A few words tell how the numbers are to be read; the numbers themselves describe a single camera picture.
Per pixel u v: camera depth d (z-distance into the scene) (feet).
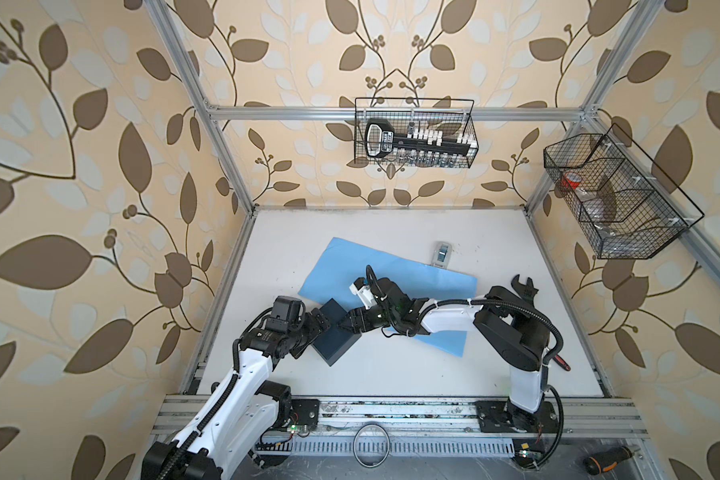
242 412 1.50
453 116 2.99
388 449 2.34
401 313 2.32
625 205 2.42
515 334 1.63
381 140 2.77
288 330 2.11
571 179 2.91
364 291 2.64
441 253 3.33
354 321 2.53
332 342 2.64
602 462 2.16
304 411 2.53
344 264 3.47
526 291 3.16
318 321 2.48
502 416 2.41
